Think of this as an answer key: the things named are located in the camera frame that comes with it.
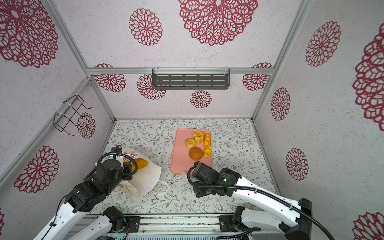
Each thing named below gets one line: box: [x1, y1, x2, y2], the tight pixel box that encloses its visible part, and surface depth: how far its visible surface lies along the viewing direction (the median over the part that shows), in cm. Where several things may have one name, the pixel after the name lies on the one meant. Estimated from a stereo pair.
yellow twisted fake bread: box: [203, 133, 212, 158], surface depth 105 cm
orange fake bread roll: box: [185, 137, 197, 149], surface depth 103 cm
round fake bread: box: [189, 146, 203, 161], surface depth 98 cm
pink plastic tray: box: [170, 128, 212, 175], surface depth 105 cm
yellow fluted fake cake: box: [193, 130, 205, 144], surface depth 108 cm
